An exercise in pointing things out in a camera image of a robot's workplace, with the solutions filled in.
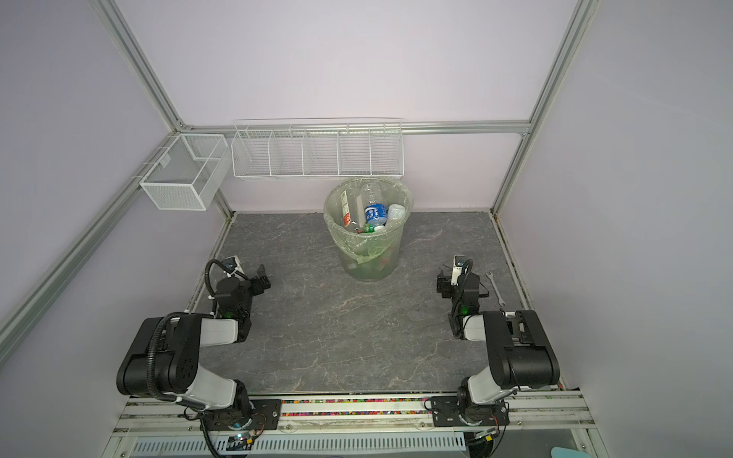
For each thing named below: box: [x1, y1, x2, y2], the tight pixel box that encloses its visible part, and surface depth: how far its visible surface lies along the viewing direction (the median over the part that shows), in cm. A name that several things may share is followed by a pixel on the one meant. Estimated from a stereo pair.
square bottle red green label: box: [339, 189, 366, 232], surface depth 91 cm
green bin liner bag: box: [323, 175, 414, 282], surface depth 89 cm
